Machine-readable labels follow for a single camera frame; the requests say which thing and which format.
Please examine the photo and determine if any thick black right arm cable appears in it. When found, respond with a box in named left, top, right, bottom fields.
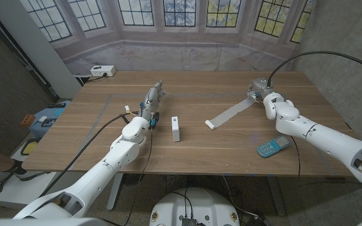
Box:
left=267, top=51, right=362, bottom=89

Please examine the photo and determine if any blue stool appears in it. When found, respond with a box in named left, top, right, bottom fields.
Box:
left=29, top=100, right=71, bottom=139

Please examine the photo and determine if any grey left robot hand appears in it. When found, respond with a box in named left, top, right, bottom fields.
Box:
left=140, top=80, right=166, bottom=126

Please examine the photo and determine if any printed window backdrop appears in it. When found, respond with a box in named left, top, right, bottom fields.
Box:
left=19, top=0, right=315, bottom=76

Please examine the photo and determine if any white gauze bandage strip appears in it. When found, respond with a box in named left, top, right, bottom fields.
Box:
left=204, top=96, right=256, bottom=131

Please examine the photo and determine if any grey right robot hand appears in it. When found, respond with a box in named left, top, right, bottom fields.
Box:
left=246, top=77, right=275, bottom=103

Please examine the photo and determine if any yellow pad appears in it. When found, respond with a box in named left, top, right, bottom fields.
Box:
left=20, top=139, right=39, bottom=156

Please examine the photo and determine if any white power strip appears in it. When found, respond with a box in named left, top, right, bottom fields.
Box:
left=90, top=65, right=117, bottom=78

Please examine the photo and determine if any white USB stick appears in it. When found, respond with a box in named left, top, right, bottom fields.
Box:
left=171, top=116, right=181, bottom=143

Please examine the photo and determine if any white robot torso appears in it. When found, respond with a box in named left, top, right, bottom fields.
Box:
left=149, top=187, right=241, bottom=226

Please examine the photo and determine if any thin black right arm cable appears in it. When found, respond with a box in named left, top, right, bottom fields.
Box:
left=289, top=136, right=362, bottom=190

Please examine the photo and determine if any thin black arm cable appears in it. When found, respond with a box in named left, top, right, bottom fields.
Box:
left=123, top=127, right=154, bottom=226
left=289, top=136, right=362, bottom=190

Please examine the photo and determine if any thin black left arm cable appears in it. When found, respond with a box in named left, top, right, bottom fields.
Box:
left=123, top=127, right=154, bottom=226

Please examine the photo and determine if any white floor platform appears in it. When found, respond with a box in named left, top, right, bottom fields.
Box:
left=0, top=171, right=59, bottom=208

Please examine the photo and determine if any teal TV remote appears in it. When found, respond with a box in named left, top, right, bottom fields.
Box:
left=256, top=135, right=292, bottom=159

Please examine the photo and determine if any orange block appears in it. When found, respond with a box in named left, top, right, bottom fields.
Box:
left=20, top=114, right=36, bottom=129

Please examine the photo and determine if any grey metal table leg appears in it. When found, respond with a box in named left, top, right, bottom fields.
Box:
left=266, top=175, right=287, bottom=217
left=106, top=173, right=124, bottom=212

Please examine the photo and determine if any grey perforated partition panel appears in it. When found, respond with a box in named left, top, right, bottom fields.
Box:
left=0, top=9, right=59, bottom=151

